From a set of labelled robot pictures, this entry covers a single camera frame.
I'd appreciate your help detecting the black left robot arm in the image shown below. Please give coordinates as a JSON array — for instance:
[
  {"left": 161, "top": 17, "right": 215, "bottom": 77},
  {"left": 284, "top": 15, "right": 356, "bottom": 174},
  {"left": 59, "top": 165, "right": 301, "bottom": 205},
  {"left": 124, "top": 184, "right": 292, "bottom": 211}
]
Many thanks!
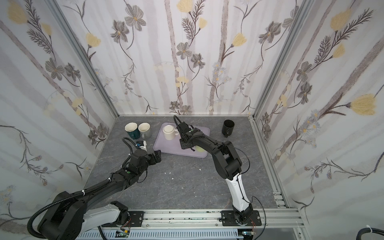
[{"left": 27, "top": 149, "right": 161, "bottom": 240}]

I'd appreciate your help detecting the aluminium right corner post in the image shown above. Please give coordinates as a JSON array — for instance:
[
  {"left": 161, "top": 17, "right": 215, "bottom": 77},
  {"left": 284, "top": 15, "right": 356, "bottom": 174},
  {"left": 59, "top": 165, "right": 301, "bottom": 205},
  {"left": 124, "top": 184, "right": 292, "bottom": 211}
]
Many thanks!
[{"left": 252, "top": 0, "right": 315, "bottom": 119}]

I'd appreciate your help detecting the grey ceramic mug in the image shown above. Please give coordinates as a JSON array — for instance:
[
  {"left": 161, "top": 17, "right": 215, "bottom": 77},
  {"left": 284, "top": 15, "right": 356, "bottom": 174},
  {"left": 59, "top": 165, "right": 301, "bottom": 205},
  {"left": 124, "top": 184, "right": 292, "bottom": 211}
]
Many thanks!
[{"left": 138, "top": 123, "right": 152, "bottom": 140}]

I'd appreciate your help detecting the black cable bottom right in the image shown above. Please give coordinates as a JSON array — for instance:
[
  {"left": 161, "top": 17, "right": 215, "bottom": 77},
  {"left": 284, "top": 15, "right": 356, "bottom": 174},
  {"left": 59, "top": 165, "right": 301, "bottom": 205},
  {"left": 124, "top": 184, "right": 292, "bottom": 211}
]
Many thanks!
[{"left": 355, "top": 225, "right": 384, "bottom": 240}]

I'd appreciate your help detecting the light green ceramic mug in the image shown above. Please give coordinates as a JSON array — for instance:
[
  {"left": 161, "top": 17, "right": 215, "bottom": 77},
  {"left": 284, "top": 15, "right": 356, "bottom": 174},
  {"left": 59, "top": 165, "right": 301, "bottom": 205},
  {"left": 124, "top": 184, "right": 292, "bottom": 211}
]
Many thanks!
[{"left": 195, "top": 146, "right": 205, "bottom": 153}]

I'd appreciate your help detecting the small circuit board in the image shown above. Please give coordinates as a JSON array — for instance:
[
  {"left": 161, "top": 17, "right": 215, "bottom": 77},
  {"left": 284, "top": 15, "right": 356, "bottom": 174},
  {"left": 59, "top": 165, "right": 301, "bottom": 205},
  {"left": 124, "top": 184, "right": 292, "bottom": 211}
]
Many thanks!
[{"left": 115, "top": 230, "right": 130, "bottom": 238}]

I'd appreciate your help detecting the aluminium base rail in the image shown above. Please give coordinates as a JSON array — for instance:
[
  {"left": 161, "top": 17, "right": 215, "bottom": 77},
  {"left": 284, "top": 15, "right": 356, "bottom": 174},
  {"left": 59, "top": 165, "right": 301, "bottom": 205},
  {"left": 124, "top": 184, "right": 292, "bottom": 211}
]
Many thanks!
[{"left": 58, "top": 209, "right": 307, "bottom": 230}]

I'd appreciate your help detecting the left black corrugated cable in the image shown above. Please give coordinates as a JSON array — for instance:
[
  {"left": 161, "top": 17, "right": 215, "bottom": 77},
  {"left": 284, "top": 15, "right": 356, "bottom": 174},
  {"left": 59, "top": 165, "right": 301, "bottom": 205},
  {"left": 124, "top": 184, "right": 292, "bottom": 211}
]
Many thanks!
[{"left": 26, "top": 179, "right": 109, "bottom": 239}]

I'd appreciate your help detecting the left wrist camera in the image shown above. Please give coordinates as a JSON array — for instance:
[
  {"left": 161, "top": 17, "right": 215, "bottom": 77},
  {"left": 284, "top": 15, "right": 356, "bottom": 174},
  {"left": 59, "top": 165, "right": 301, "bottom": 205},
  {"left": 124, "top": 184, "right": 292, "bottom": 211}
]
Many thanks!
[{"left": 135, "top": 140, "right": 148, "bottom": 152}]

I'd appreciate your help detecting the black ceramic mug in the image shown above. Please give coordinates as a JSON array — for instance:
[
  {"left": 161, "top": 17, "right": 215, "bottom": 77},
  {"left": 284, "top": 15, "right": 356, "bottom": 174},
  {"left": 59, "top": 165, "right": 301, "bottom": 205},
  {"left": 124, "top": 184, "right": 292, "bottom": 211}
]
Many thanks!
[{"left": 222, "top": 120, "right": 235, "bottom": 138}]

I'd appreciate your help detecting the dark green ceramic mug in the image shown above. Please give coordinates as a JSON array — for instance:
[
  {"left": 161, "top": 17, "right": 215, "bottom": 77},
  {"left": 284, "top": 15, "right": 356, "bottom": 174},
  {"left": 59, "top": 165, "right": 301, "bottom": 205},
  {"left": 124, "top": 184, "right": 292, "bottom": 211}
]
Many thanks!
[{"left": 125, "top": 123, "right": 141, "bottom": 140}]

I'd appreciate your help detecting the lavender plastic tray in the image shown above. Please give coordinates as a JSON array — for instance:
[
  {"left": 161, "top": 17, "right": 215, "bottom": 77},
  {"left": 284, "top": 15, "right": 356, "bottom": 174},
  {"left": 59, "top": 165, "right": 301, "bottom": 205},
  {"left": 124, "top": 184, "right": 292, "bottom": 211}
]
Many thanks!
[{"left": 153, "top": 123, "right": 208, "bottom": 159}]

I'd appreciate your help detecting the white ceramic mug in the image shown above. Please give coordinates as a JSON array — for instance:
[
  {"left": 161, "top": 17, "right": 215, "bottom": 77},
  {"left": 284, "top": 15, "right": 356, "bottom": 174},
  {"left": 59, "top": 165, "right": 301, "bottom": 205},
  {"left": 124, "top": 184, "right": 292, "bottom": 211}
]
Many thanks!
[{"left": 163, "top": 125, "right": 180, "bottom": 141}]

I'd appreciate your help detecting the aluminium corner post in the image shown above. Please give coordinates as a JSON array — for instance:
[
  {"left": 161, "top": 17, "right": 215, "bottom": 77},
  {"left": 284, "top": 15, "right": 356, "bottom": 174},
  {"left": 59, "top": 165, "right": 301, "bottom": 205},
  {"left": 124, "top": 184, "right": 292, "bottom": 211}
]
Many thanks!
[
  {"left": 45, "top": 0, "right": 120, "bottom": 118},
  {"left": 252, "top": 0, "right": 315, "bottom": 119}
]

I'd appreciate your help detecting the aluminium left corner post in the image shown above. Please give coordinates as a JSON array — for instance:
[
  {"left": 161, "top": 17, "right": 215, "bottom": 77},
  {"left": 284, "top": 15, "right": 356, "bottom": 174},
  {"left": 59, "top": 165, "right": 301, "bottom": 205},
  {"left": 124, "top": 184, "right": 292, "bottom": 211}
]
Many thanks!
[{"left": 45, "top": 0, "right": 120, "bottom": 118}]

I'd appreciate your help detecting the white slotted cable duct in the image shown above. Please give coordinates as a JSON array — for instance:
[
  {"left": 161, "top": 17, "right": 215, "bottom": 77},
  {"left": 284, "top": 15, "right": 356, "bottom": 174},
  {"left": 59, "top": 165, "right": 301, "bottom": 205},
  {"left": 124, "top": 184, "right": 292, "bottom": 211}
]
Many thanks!
[{"left": 77, "top": 229, "right": 244, "bottom": 240}]

